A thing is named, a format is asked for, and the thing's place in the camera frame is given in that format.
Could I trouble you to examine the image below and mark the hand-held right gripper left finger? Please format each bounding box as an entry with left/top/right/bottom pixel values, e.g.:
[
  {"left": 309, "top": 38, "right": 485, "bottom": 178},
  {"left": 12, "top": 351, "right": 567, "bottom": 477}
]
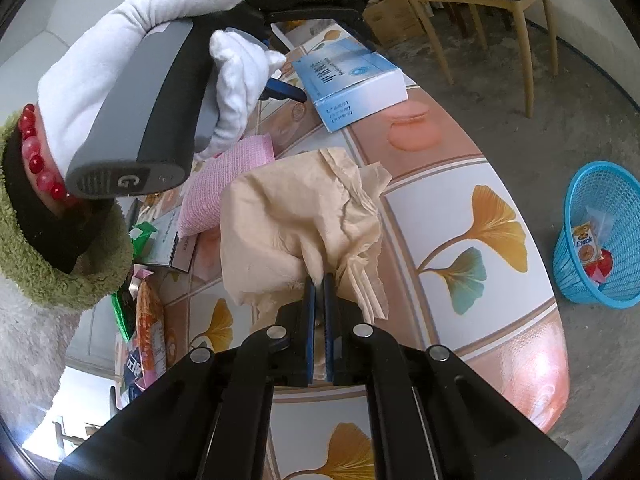
[{"left": 54, "top": 275, "right": 321, "bottom": 480}]

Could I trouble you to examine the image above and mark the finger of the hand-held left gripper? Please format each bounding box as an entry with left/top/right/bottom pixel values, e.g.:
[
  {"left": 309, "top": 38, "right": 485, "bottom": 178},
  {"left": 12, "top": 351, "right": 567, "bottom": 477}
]
[
  {"left": 340, "top": 7, "right": 383, "bottom": 56},
  {"left": 260, "top": 76, "right": 308, "bottom": 104}
]

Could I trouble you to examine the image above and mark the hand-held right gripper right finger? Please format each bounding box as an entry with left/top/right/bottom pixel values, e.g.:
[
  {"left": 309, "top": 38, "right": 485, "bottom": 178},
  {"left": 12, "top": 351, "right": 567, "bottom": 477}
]
[{"left": 322, "top": 272, "right": 583, "bottom": 480}]

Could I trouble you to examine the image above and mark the beige tissue paper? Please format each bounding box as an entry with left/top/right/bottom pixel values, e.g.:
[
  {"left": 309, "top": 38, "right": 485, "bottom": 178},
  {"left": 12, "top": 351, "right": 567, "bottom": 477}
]
[{"left": 219, "top": 147, "right": 393, "bottom": 321}]

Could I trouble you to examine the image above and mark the blue plastic mesh basket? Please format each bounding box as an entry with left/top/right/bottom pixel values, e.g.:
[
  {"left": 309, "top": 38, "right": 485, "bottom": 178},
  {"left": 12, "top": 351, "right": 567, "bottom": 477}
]
[{"left": 552, "top": 161, "right": 640, "bottom": 310}]

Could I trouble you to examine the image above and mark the small orange white packet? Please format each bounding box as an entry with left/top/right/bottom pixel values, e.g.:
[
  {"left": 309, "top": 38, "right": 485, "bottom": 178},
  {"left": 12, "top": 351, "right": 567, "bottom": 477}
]
[{"left": 571, "top": 222, "right": 603, "bottom": 264}]

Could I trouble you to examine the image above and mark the person's left forearm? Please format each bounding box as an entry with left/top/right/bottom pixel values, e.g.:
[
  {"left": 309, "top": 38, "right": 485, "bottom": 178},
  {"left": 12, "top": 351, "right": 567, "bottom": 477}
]
[{"left": 0, "top": 105, "right": 135, "bottom": 311}]

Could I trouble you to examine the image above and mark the person's left hand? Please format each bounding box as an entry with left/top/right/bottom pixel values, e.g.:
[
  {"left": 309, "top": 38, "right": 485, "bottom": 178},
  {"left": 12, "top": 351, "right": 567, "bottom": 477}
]
[{"left": 37, "top": 0, "right": 287, "bottom": 176}]

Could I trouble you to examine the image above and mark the cardboard box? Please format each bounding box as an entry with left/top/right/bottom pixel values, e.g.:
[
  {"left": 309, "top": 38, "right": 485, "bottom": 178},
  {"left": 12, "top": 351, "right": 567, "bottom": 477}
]
[{"left": 365, "top": 0, "right": 426, "bottom": 48}]

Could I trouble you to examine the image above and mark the blue and white box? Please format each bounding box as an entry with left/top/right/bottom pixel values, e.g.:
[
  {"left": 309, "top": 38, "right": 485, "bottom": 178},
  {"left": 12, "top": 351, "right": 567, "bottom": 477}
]
[{"left": 292, "top": 42, "right": 408, "bottom": 133}]

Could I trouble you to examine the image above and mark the pink mesh cloth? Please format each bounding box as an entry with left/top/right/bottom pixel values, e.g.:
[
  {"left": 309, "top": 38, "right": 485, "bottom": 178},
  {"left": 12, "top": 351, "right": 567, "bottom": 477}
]
[{"left": 177, "top": 134, "right": 277, "bottom": 237}]

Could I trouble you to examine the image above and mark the shiny green packet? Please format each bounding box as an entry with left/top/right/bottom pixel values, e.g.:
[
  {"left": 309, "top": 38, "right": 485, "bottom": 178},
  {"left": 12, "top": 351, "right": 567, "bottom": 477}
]
[{"left": 129, "top": 222, "right": 158, "bottom": 261}]

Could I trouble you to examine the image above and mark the white box black print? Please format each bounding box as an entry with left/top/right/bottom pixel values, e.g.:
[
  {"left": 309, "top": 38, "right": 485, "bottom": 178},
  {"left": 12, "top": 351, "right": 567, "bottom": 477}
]
[{"left": 147, "top": 210, "right": 198, "bottom": 273}]

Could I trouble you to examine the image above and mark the pink snack bag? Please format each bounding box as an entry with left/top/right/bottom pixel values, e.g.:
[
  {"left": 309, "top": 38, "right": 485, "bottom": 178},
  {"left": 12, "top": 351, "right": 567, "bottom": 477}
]
[{"left": 115, "top": 267, "right": 168, "bottom": 401}]

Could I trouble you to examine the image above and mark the red bead bracelet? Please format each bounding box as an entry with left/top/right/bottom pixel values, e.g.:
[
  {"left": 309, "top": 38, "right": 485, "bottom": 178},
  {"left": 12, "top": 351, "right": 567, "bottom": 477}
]
[{"left": 19, "top": 104, "right": 76, "bottom": 206}]

